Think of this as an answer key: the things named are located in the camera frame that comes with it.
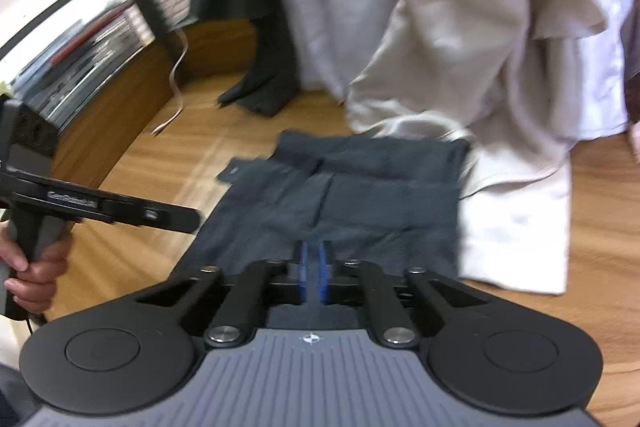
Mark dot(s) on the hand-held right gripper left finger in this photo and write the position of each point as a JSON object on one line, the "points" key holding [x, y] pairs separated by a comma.
{"points": [[303, 272]]}

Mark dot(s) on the person's dark trousers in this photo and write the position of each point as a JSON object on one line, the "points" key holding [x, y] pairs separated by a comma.
{"points": [[12, 392]]}

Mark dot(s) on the dark grey pants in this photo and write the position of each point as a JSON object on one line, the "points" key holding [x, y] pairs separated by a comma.
{"points": [[375, 207]]}

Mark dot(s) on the person's left hand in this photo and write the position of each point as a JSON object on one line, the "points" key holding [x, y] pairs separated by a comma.
{"points": [[42, 279]]}

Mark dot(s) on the stack of books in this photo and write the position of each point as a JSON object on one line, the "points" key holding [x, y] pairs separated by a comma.
{"points": [[80, 52]]}

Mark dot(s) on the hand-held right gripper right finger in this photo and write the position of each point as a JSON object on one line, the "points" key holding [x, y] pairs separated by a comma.
{"points": [[323, 272]]}

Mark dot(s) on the cream shirt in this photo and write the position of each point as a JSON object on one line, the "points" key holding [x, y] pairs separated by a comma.
{"points": [[500, 57]]}

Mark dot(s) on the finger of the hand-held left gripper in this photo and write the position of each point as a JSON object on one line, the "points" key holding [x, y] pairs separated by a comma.
{"points": [[172, 219]]}

